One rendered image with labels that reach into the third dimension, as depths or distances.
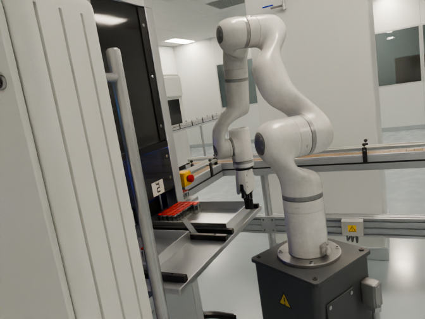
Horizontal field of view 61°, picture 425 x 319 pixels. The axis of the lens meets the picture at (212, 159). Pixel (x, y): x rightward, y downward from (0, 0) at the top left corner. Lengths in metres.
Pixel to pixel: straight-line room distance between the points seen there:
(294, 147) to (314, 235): 0.27
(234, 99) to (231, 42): 0.26
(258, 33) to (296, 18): 1.66
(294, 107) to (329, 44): 1.73
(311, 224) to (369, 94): 1.80
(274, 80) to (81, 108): 0.68
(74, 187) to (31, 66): 0.16
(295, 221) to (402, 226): 1.32
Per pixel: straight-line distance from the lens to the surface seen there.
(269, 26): 1.23
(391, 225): 2.34
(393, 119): 9.36
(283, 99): 1.10
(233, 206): 1.61
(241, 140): 1.42
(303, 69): 2.83
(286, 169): 1.02
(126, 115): 0.67
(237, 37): 1.19
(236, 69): 1.36
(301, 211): 1.07
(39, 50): 0.52
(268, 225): 2.48
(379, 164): 2.22
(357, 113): 2.79
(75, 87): 0.56
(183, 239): 1.30
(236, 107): 1.38
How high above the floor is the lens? 1.37
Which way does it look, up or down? 10 degrees down
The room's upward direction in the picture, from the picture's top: 9 degrees counter-clockwise
